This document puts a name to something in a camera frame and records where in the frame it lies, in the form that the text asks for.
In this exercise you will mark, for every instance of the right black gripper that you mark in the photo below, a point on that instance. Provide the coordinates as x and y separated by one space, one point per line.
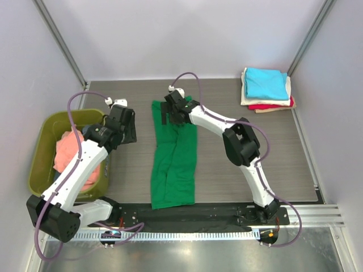
165 108

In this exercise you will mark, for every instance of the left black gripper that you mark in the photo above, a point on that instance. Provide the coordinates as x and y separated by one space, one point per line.
131 135

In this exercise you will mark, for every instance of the green t shirt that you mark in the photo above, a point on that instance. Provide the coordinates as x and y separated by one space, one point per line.
175 159

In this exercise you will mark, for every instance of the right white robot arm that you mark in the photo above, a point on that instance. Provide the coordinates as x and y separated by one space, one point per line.
241 144

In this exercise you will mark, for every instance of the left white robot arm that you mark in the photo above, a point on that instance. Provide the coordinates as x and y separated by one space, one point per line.
54 212

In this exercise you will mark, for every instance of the salmon pink t shirt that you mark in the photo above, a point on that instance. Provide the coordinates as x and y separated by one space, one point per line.
68 153

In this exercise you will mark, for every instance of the olive green plastic bin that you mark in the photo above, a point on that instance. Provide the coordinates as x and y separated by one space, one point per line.
42 174

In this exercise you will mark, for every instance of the folded cream t shirt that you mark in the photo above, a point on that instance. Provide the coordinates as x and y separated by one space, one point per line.
245 101

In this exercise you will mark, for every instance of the folded red t shirt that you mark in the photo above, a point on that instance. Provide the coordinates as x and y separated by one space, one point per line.
264 107

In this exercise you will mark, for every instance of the folded tan t shirt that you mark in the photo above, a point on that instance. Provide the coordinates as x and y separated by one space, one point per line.
281 108

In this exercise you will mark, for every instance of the folded cyan t shirt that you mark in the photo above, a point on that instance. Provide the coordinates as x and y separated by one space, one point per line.
265 84

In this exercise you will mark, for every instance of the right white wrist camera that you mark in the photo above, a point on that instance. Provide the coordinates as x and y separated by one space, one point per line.
180 90

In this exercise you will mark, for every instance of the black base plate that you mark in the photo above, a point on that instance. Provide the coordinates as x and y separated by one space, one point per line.
197 218

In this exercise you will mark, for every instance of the white slotted cable duct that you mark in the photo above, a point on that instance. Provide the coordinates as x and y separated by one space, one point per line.
103 235

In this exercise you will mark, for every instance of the left aluminium corner post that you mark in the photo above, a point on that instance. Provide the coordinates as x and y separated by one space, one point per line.
57 36

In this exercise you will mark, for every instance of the aluminium corner post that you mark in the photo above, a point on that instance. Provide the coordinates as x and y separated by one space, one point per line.
311 34
57 36

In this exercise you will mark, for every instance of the aluminium rail frame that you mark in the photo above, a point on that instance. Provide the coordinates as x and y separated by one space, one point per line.
319 215

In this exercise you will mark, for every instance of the right aluminium corner post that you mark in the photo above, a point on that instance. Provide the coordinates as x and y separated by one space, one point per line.
311 34

